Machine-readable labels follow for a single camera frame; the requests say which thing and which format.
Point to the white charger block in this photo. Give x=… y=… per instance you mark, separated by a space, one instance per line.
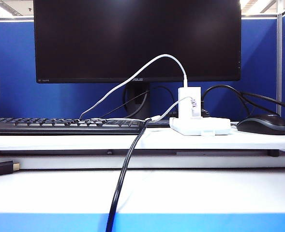
x=184 y=111

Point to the black power plug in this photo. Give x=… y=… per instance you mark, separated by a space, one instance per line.
x=205 y=113

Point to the grey partition post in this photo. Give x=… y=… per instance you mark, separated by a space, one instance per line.
x=279 y=60

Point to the black Logitech keyboard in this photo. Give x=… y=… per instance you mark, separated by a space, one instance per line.
x=60 y=129

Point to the black ASUS monitor screen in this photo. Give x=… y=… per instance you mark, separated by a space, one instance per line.
x=108 y=36

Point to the black computer mouse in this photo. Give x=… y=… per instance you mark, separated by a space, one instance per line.
x=263 y=125

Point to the white desk riser board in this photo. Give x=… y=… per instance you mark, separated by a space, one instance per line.
x=205 y=142

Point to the white power strip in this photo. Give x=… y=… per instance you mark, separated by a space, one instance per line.
x=212 y=126

